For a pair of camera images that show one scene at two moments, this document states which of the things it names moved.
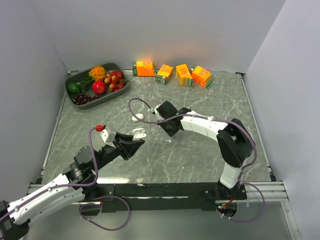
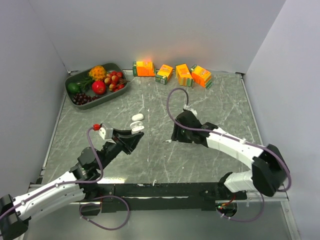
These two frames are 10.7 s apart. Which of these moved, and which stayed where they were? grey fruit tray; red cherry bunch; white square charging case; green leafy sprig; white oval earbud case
Moved: white square charging case
Stayed: green leafy sprig; grey fruit tray; white oval earbud case; red cherry bunch
